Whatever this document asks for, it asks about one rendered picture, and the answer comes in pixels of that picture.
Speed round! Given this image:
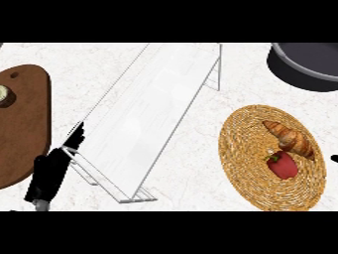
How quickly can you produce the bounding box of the golden brown croissant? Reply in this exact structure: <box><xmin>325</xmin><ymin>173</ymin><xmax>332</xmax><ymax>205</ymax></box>
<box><xmin>260</xmin><ymin>120</ymin><xmax>316</xmax><ymax>161</ymax></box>

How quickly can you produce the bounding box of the brown wooden cutting board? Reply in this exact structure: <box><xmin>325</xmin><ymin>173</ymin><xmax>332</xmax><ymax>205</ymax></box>
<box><xmin>0</xmin><ymin>63</ymin><xmax>53</xmax><ymax>192</ymax></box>

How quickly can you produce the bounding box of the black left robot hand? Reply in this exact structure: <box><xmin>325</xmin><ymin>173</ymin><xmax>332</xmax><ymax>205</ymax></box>
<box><xmin>24</xmin><ymin>121</ymin><xmax>86</xmax><ymax>204</ymax></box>

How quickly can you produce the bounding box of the dark grey pot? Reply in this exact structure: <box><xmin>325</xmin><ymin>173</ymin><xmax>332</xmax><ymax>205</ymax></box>
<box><xmin>265</xmin><ymin>43</ymin><xmax>338</xmax><ymax>93</ymax></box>

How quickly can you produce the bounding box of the white tiered shelf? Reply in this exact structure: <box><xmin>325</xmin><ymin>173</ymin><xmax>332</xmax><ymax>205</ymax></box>
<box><xmin>61</xmin><ymin>43</ymin><xmax>225</xmax><ymax>204</ymax></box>

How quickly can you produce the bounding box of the round woven wicker placemat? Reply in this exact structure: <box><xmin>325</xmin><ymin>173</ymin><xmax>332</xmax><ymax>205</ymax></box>
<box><xmin>217</xmin><ymin>104</ymin><xmax>328</xmax><ymax>212</ymax></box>

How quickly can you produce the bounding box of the red bell pepper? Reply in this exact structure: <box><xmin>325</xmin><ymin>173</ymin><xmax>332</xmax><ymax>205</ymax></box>
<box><xmin>263</xmin><ymin>150</ymin><xmax>300</xmax><ymax>181</ymax></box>

